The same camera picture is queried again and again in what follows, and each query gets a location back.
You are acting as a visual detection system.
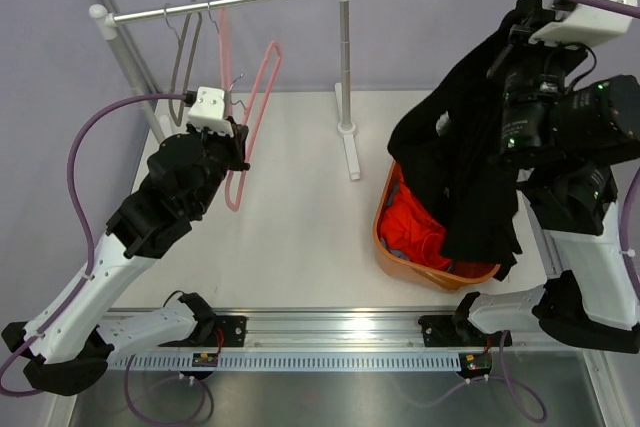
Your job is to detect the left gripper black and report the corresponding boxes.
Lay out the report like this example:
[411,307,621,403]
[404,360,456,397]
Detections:
[186,116,251,216]

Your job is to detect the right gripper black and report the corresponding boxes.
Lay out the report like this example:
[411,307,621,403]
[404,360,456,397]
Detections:
[489,10,596,166]

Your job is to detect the pink hanger with black shorts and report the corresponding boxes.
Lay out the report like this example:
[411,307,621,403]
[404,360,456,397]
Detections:
[224,41,283,212]

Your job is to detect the black shorts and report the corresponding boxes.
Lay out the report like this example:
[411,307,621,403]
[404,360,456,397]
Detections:
[387,0,543,281]

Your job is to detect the pink hanger with orange shorts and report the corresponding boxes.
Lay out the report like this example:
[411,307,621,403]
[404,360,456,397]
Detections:
[215,8,232,93]

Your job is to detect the grey clothes hanger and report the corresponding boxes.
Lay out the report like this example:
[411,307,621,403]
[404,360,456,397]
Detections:
[169,13,203,94]

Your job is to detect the light blue shorts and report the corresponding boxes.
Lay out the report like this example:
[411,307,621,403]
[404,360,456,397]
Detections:
[389,181,456,273]

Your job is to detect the orange shorts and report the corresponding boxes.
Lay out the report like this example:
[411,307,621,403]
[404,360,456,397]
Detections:
[378,196,454,272]

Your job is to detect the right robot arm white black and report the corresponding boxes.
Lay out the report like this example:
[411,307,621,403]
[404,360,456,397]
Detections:
[452,10,639,354]

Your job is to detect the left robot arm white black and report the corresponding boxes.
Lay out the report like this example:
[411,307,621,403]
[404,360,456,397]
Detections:
[1,122,249,396]

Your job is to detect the silver white clothes rack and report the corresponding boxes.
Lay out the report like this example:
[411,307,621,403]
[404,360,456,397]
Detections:
[89,0,361,181]

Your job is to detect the orange plastic basket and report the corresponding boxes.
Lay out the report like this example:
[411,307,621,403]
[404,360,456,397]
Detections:
[372,164,500,291]

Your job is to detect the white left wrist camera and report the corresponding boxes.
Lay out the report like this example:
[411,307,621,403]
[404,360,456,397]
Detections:
[187,86,235,138]

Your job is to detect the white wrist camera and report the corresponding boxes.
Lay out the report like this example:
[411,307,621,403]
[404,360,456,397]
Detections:
[528,0,639,48]
[187,86,235,138]

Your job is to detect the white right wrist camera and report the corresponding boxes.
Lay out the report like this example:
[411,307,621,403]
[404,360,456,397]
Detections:
[528,0,639,48]

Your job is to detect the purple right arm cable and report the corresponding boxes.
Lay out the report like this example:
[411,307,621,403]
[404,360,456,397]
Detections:
[569,0,640,298]

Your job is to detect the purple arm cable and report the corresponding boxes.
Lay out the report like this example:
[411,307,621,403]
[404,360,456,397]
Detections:
[0,92,191,396]
[569,0,640,298]

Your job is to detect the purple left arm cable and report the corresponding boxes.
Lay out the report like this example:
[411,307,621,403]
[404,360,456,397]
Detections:
[0,92,191,396]

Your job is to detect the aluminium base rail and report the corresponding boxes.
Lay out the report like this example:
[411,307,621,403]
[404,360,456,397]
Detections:
[102,309,609,353]

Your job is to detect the white slotted cable duct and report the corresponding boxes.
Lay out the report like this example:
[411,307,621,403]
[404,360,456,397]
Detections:
[110,351,461,373]

